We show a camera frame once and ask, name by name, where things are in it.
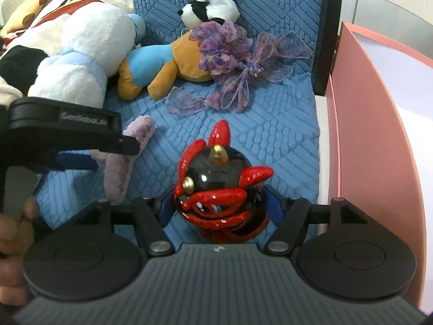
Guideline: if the pink knitted cloth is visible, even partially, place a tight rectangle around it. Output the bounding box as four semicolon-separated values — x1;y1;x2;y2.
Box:
91;116;158;203

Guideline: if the red black horned figurine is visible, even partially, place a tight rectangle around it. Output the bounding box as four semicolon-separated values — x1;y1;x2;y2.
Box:
173;120;274;243

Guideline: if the brown bear plush blue shirt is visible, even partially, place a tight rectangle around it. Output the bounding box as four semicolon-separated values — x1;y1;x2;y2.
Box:
117;35;217;102

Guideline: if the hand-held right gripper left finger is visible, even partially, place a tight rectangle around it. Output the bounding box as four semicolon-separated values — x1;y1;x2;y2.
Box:
80;184;177;258

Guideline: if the yellow spotted plush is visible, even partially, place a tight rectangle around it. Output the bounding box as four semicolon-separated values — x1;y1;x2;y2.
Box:
0;0;52;38

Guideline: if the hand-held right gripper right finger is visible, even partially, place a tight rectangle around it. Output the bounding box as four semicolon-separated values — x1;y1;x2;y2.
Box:
263;184;369;257

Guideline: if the black chair frame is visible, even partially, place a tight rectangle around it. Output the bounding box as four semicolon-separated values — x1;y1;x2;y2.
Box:
311;0;344;96

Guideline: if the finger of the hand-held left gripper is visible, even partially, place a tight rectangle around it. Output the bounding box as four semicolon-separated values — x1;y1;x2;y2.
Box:
43;152;99;173
88;135;141;157

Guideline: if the blue quilted seat cover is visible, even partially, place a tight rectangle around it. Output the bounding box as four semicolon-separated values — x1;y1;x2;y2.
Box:
32;0;326;244

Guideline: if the purple ribbon bow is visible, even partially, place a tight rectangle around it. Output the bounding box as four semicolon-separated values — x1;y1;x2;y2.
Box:
166;20;314;115

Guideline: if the white light blue plush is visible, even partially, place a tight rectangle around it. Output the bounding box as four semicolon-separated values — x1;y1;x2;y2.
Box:
27;7;147;109

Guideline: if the small panda plush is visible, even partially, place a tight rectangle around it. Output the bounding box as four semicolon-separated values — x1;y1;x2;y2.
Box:
179;0;241;28

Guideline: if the person's left hand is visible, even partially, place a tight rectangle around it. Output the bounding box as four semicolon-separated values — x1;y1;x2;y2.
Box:
0;196;40;308

